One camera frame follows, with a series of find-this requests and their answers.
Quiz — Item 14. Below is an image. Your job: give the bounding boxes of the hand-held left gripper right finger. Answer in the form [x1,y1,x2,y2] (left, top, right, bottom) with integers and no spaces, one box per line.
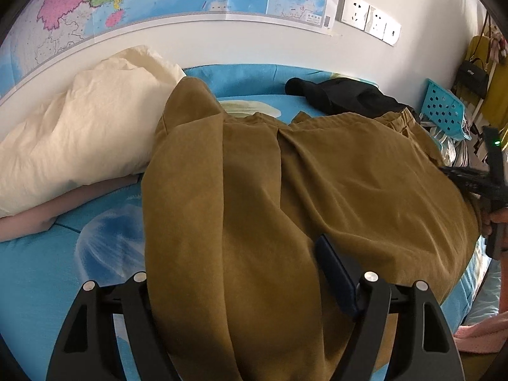
[315,233,465,381]

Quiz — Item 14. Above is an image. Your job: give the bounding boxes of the cream white duvet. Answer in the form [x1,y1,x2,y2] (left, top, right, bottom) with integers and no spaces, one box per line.
[0,45,187,220]

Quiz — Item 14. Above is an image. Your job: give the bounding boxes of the black handbag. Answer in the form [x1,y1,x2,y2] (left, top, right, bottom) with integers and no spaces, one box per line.
[456,58,490,98]

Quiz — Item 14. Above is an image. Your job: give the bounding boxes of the pale pink cloth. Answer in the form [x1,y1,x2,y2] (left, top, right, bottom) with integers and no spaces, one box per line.
[0,175,140,244]

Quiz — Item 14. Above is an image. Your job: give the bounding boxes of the brown pants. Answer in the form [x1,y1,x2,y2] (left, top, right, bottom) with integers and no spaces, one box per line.
[141,76,482,381]

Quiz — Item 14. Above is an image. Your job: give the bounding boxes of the person's mustard cardigan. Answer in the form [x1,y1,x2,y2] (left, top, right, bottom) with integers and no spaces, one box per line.
[458,348,508,381]

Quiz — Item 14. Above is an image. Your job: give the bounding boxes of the person's pink sweater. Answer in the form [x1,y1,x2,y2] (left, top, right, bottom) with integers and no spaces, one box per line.
[452,313,508,355]

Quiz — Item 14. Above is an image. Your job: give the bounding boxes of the black garment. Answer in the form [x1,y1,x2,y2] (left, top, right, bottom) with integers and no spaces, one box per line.
[285,76,422,124]

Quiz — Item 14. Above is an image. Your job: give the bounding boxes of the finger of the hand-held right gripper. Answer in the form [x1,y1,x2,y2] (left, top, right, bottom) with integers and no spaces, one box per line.
[440,167,495,198]

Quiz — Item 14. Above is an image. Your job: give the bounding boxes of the white wall socket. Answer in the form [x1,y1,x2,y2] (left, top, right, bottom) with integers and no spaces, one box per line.
[382,19,402,47]
[364,5,388,39]
[335,0,371,31]

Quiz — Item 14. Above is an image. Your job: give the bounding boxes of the person's right hand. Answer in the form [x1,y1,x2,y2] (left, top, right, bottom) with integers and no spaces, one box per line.
[477,202,508,239]

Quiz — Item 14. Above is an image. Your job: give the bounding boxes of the striped grey cloth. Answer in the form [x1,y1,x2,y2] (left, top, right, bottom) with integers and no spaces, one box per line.
[421,121,490,168]

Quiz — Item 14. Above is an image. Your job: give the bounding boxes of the small plush toy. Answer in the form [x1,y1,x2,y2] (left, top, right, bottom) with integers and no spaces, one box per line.
[489,25,508,63]

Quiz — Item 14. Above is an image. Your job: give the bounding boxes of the teal plastic basket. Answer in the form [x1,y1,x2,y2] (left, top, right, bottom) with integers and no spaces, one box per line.
[420,78,474,141]

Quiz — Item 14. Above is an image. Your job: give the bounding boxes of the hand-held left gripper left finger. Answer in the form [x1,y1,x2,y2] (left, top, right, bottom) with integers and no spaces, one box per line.
[45,271,175,381]

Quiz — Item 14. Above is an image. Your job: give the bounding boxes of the blue printed bed sheet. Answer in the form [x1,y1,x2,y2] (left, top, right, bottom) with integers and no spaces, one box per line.
[0,63,504,381]

